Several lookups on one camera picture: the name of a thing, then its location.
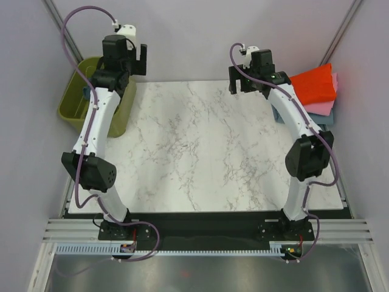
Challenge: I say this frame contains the olive green plastic basket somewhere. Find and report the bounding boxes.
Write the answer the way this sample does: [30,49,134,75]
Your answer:
[58,57,137,137]

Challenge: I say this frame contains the slate blue t shirt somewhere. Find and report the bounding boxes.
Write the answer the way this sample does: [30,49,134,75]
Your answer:
[82,86,91,100]

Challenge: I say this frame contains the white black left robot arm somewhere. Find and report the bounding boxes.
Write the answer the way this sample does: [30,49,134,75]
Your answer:
[61,34,146,239]

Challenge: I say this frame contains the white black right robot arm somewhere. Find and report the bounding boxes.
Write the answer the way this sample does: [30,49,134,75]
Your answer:
[229,43,339,240]

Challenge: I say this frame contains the folded red t shirt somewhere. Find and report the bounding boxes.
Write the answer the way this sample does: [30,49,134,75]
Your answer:
[290,63,336,105]

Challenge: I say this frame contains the folded grey blue t shirt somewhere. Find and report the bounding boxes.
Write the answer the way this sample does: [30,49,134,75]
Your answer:
[271,106,334,127]

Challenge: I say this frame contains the folded pink t shirt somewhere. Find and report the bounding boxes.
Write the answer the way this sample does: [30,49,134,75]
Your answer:
[304,73,338,116]

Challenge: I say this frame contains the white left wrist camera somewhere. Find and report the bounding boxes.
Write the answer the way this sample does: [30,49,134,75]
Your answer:
[112,19,137,49]

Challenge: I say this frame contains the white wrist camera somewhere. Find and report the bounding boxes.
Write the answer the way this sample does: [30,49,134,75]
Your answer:
[239,44,260,69]
[112,19,137,49]

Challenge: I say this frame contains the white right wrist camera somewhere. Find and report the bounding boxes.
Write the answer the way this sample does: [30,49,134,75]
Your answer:
[239,44,260,69]

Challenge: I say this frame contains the aluminium left corner post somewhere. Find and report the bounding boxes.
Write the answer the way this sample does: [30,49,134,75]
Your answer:
[41,0,84,61]

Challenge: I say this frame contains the aluminium corner post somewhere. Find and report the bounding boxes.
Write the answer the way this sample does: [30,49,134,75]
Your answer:
[319,0,365,66]
[41,0,84,61]

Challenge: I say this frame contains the aluminium right corner post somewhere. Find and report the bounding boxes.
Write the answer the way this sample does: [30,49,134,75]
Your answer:
[319,0,365,66]

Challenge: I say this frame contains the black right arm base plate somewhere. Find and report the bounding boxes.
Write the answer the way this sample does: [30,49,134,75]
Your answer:
[258,220,315,242]

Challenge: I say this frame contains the light blue slotted cable duct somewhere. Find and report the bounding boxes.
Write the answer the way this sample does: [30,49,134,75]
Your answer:
[55,243,302,257]

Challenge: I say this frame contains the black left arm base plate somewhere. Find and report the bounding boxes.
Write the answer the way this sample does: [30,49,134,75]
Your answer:
[98,220,155,241]

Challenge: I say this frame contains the aluminium extrusion rail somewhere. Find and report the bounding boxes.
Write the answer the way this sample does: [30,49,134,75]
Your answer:
[43,218,373,244]

